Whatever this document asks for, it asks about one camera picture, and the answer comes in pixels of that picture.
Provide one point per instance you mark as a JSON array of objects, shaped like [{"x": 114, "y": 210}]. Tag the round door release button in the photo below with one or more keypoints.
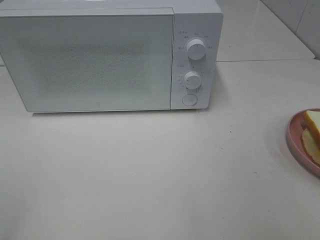
[{"x": 189, "y": 100}]

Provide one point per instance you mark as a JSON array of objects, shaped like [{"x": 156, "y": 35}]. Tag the white microwave door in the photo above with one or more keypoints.
[{"x": 89, "y": 63}]

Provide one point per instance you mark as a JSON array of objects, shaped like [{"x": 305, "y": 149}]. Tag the pink round plate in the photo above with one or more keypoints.
[{"x": 295, "y": 144}]

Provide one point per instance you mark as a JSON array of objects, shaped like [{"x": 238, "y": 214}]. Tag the white microwave oven body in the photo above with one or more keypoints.
[{"x": 191, "y": 19}]

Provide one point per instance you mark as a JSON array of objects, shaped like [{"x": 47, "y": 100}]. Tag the bottom bread slice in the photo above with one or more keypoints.
[{"x": 310, "y": 146}]

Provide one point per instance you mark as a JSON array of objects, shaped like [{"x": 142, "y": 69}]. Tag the upper white control knob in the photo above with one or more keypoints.
[{"x": 196, "y": 48}]

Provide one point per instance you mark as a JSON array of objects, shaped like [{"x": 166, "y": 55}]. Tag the lower white timer knob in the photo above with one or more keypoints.
[{"x": 192, "y": 80}]

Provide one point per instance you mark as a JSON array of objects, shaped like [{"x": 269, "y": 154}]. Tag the bread slice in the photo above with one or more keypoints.
[
  {"x": 312, "y": 120},
  {"x": 310, "y": 146}
]

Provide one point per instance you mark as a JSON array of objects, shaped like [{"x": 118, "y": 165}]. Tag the top bread slice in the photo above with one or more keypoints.
[{"x": 312, "y": 120}]

